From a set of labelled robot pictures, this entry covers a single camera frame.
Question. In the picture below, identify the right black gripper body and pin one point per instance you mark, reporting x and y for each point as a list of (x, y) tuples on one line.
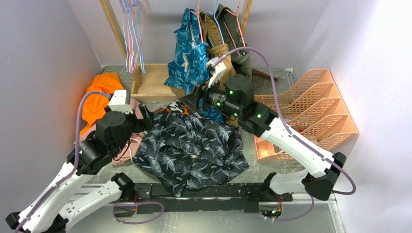
[(217, 99)]

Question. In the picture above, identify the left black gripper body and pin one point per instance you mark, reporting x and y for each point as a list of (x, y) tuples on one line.
[(136, 125)]

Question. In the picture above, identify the dark leaf print shorts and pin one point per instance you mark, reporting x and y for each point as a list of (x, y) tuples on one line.
[(186, 152)]

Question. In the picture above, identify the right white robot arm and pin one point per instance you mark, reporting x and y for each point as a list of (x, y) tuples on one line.
[(322, 168)]

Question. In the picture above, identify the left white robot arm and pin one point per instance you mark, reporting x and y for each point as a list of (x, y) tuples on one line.
[(53, 211)]

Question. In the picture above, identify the orange camouflage shorts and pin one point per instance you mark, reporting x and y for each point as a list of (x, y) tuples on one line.
[(176, 106)]

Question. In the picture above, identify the blue leaf print shorts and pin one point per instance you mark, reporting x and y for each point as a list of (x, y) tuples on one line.
[(189, 66)]

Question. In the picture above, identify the brown hanging shorts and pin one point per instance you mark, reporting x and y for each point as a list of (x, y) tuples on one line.
[(217, 48)]

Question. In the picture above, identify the orange garment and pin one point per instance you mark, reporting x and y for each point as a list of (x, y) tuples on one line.
[(94, 106)]

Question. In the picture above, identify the wooden clothes rack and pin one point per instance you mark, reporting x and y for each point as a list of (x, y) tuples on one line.
[(144, 87)]

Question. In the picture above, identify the peach plastic file organizer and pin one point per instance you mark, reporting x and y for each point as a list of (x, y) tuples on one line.
[(313, 106)]

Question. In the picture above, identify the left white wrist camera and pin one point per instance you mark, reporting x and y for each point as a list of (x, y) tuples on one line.
[(120, 101)]

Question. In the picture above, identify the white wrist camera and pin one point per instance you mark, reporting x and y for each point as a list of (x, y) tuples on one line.
[(216, 69), (120, 101)]

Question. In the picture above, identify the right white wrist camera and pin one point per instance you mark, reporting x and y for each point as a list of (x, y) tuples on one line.
[(216, 69)]

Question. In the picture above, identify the pink drawstring shorts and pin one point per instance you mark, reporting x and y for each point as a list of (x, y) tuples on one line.
[(130, 149)]

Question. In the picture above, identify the empty wire hangers bunch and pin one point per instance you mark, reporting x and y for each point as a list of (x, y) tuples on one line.
[(134, 12)]

